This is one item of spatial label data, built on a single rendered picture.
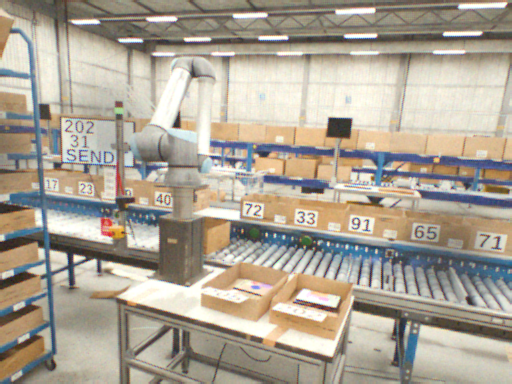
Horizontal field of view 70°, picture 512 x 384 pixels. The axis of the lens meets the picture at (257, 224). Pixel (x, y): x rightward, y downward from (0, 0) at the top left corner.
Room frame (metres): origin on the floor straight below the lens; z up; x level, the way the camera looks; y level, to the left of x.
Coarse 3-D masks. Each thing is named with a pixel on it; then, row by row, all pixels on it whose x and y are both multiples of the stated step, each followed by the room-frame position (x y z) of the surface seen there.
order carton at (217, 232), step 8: (208, 224) 2.54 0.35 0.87; (216, 224) 2.51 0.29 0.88; (224, 224) 2.38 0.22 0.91; (208, 232) 2.21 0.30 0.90; (216, 232) 2.29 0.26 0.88; (224, 232) 2.39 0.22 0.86; (208, 240) 2.21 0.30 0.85; (216, 240) 2.30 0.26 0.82; (224, 240) 2.39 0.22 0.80; (208, 248) 2.21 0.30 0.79; (216, 248) 2.30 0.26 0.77
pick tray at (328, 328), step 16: (288, 288) 1.61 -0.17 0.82; (304, 288) 1.72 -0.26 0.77; (320, 288) 1.69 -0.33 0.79; (336, 288) 1.66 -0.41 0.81; (352, 288) 1.62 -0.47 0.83; (272, 304) 1.38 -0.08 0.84; (288, 304) 1.55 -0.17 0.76; (272, 320) 1.38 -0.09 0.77; (288, 320) 1.35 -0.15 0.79; (304, 320) 1.33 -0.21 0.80; (336, 320) 1.28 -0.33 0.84; (320, 336) 1.30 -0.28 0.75
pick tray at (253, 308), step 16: (224, 272) 1.69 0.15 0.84; (240, 272) 1.84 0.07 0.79; (256, 272) 1.80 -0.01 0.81; (272, 272) 1.77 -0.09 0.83; (224, 288) 1.69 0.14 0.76; (272, 288) 1.53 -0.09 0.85; (208, 304) 1.48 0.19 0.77; (224, 304) 1.45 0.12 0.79; (240, 304) 1.41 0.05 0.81; (256, 304) 1.39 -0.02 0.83; (256, 320) 1.39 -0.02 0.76
